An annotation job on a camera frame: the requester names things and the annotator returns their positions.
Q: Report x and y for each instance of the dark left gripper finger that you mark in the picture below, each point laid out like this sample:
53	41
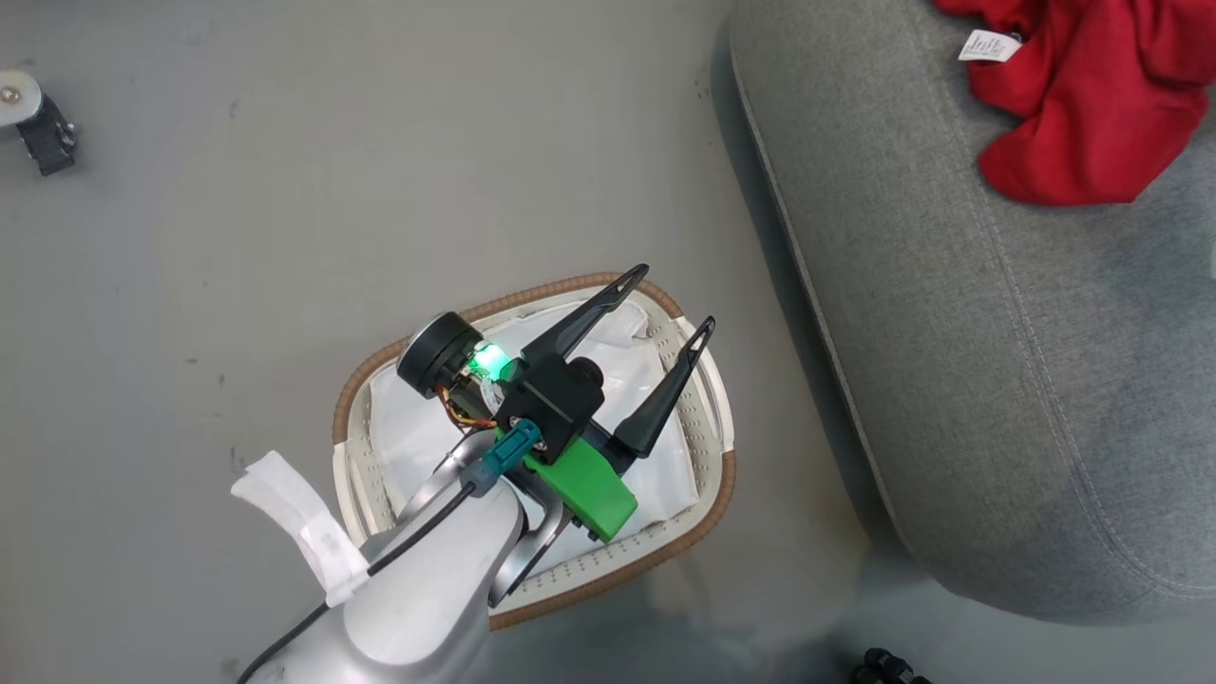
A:
589	318
670	399

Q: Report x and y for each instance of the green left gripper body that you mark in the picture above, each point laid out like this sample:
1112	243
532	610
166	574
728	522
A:
584	489

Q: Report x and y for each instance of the red garment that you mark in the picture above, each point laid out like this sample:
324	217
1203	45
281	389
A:
1092	104

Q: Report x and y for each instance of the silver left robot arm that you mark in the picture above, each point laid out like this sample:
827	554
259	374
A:
427	589

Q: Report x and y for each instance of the grey fabric sofa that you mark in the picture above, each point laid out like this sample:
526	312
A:
950	380

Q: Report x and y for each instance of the woven rim laundry basket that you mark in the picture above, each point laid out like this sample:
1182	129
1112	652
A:
711	427

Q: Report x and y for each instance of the white basket liner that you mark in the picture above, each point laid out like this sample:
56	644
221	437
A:
418	446

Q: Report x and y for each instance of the black ribbed object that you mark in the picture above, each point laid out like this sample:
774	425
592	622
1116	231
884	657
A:
883	667

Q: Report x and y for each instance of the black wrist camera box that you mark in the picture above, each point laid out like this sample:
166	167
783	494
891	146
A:
556	404

